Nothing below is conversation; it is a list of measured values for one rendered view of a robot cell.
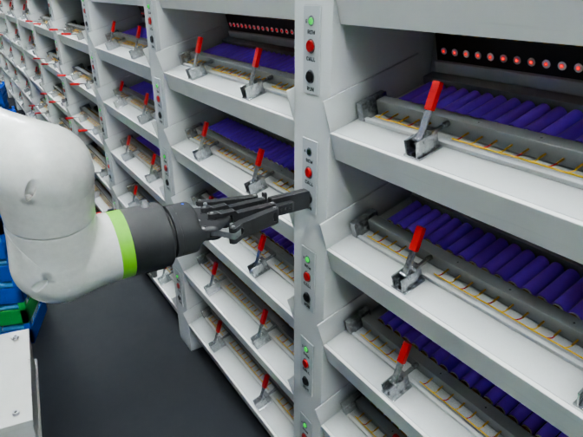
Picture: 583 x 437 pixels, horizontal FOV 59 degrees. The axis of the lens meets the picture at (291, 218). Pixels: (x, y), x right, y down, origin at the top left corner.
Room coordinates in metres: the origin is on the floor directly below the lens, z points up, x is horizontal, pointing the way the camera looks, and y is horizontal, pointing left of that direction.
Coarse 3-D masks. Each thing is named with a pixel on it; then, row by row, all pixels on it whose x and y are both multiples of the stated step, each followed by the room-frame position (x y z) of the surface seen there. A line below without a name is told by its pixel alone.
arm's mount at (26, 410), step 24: (0, 336) 0.91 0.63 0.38; (24, 336) 0.91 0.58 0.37; (0, 360) 0.83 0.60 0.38; (24, 360) 0.83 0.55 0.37; (0, 384) 0.76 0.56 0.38; (24, 384) 0.76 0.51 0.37; (0, 408) 0.70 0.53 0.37; (24, 408) 0.70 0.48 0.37; (0, 432) 0.66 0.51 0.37; (24, 432) 0.67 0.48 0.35
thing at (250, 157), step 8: (200, 128) 1.33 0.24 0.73; (200, 136) 1.33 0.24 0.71; (208, 136) 1.27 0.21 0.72; (216, 136) 1.25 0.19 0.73; (208, 144) 1.25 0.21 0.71; (224, 144) 1.20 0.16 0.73; (232, 144) 1.18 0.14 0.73; (224, 152) 1.18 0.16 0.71; (232, 152) 1.17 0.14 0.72; (240, 152) 1.12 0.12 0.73; (248, 152) 1.11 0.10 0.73; (240, 160) 1.11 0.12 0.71; (248, 160) 1.10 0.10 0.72; (264, 160) 1.05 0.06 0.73; (248, 168) 1.07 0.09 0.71; (264, 168) 1.04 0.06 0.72; (272, 168) 1.01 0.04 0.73; (280, 168) 1.00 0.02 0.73; (272, 176) 1.02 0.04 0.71; (280, 176) 0.98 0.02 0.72; (288, 176) 0.96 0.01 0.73; (288, 184) 0.96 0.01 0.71
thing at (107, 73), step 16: (96, 16) 1.93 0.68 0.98; (112, 16) 1.96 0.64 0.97; (128, 16) 1.99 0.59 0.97; (96, 64) 1.91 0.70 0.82; (112, 64) 1.94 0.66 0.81; (112, 80) 1.94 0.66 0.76; (96, 96) 1.98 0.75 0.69; (112, 128) 1.92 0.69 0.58; (112, 160) 1.91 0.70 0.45; (112, 176) 1.94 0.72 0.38; (128, 176) 1.94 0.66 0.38; (112, 192) 1.97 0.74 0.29
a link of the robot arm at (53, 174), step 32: (0, 128) 0.53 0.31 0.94; (32, 128) 0.53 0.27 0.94; (64, 128) 0.55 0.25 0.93; (0, 160) 0.50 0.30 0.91; (32, 160) 0.50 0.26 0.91; (64, 160) 0.51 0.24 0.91; (0, 192) 0.49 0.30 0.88; (32, 192) 0.50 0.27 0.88; (64, 192) 0.50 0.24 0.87; (32, 224) 0.50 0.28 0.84; (64, 224) 0.51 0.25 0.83
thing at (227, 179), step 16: (208, 112) 1.39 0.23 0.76; (224, 112) 1.41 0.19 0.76; (176, 128) 1.33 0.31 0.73; (192, 128) 1.34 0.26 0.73; (176, 144) 1.33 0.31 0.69; (192, 144) 1.30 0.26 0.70; (192, 160) 1.20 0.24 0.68; (208, 160) 1.18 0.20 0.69; (224, 160) 1.16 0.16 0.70; (208, 176) 1.13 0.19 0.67; (224, 176) 1.08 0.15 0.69; (240, 176) 1.06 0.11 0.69; (224, 192) 1.08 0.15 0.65; (240, 192) 0.99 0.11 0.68; (272, 192) 0.95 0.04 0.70; (288, 224) 0.83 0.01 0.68
